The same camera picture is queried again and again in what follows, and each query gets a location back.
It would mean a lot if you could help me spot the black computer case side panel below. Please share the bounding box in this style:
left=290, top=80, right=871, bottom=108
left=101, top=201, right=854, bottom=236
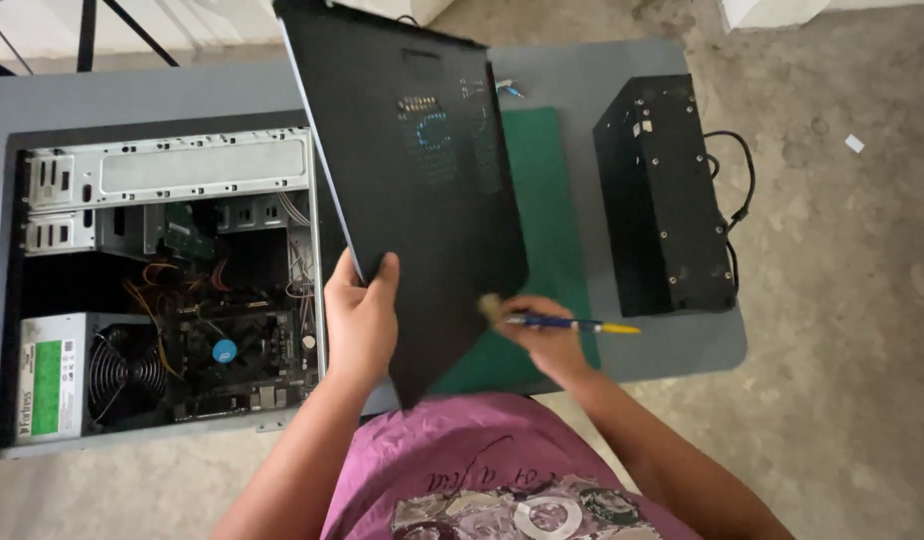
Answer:
left=273, top=0, right=531, bottom=411

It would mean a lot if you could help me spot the silver drive bay cage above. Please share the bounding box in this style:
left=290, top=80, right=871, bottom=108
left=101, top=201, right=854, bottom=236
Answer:
left=23, top=127, right=315, bottom=256

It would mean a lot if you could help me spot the grey power supply unit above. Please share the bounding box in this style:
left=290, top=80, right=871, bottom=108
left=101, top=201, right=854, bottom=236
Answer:
left=15, top=312, right=171, bottom=445

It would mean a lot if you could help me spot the green cutting mat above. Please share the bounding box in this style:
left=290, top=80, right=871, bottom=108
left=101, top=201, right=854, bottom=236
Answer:
left=429, top=106, right=603, bottom=396

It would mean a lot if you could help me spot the black box device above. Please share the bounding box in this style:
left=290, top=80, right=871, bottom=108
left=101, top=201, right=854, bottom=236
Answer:
left=592, top=73, right=738, bottom=318

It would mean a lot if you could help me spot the blue yellow handled brush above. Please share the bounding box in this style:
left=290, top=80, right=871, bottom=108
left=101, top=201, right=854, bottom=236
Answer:
left=477, top=293, right=642, bottom=336

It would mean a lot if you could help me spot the person's right hand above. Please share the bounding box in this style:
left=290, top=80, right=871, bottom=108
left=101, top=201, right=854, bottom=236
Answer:
left=495, top=294, right=594, bottom=386

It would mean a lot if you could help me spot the person's left hand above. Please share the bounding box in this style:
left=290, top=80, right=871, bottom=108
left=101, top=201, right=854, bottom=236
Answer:
left=323, top=248, right=401, bottom=385

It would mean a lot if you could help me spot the green motherboard with cooler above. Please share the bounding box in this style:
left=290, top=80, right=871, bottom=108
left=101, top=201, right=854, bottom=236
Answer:
left=162, top=296, right=321, bottom=421

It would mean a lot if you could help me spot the open computer tower case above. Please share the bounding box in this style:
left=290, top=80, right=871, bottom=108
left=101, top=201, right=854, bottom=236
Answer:
left=0, top=111, right=336, bottom=460

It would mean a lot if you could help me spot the person's purple printed shirt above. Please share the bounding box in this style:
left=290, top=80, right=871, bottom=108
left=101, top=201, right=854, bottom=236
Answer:
left=321, top=393, right=703, bottom=540

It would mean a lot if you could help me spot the black metal frame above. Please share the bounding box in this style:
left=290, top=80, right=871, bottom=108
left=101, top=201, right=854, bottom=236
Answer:
left=0, top=0, right=181, bottom=78

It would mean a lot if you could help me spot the black power cable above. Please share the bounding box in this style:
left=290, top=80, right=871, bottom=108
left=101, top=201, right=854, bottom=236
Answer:
left=703, top=129, right=756, bottom=295

